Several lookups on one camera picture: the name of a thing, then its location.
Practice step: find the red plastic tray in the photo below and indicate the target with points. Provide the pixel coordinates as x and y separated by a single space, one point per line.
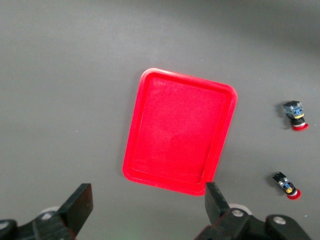
177 132

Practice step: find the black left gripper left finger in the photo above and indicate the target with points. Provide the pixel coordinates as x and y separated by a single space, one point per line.
75 207

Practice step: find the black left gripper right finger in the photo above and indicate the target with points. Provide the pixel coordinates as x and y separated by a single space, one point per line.
215 205

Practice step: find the red push button switch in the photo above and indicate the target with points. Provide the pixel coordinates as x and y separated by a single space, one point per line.
295 112
285 183

